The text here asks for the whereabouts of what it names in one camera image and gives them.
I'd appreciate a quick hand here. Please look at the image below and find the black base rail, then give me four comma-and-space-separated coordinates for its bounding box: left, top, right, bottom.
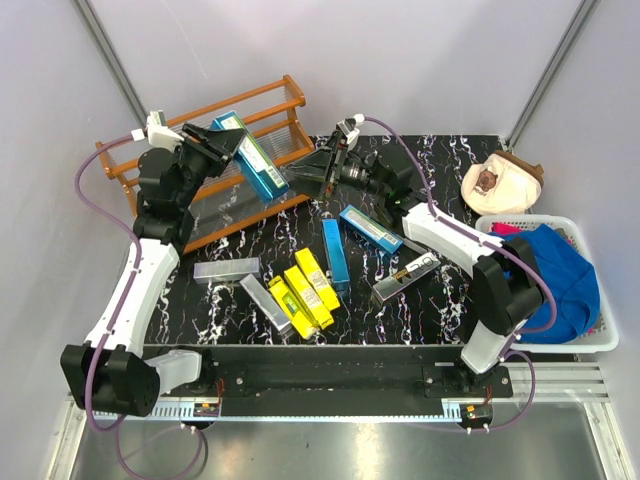
171, 345, 513, 420

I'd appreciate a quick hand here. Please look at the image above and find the yellow toothpaste box right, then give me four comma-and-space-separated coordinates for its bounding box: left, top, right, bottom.
295, 248, 340, 311

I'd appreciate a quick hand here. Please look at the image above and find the pink cloth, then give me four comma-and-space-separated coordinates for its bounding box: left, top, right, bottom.
490, 222, 521, 236

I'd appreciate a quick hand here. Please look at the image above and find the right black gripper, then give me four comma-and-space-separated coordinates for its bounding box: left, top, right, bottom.
284, 131, 387, 204

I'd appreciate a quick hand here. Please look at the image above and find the yellow toothpaste box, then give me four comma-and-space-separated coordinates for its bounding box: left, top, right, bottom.
284, 266, 334, 330
268, 276, 317, 340
295, 248, 340, 311

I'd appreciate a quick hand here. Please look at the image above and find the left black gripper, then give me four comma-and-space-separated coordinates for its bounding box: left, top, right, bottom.
173, 123, 246, 209

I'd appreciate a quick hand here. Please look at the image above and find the silver toothpaste box flat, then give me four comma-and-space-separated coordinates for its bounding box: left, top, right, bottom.
193, 257, 261, 284

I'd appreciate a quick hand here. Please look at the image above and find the blue toothpaste box plain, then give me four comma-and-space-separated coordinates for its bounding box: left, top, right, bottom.
322, 219, 350, 293

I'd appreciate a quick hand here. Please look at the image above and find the blue toothpaste box with label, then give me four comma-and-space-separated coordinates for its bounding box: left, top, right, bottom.
339, 205, 403, 255

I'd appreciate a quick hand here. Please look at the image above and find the silver toothpaste box angled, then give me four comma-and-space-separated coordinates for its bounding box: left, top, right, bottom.
240, 274, 292, 340

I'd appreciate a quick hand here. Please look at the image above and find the blue cloth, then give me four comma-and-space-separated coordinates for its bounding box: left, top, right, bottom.
504, 225, 600, 344

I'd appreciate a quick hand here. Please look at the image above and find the yellow toothpaste box middle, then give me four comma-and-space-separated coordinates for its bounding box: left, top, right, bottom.
284, 266, 334, 330

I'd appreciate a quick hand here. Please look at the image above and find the white plastic basket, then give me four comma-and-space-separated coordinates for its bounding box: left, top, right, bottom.
475, 214, 618, 354

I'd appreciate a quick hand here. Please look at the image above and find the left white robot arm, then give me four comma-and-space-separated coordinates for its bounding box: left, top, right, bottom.
60, 111, 247, 419

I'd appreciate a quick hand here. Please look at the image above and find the silver black toothpaste box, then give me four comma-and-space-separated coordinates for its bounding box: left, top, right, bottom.
372, 253, 441, 304

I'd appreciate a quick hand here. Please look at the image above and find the orange wooden shelf rack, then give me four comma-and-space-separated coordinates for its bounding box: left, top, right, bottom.
90, 75, 314, 255

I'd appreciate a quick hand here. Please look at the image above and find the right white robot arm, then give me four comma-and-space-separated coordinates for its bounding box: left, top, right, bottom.
284, 114, 553, 397

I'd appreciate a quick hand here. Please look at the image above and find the yellow toothpaste box left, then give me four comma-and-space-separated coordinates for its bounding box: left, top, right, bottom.
268, 276, 317, 340

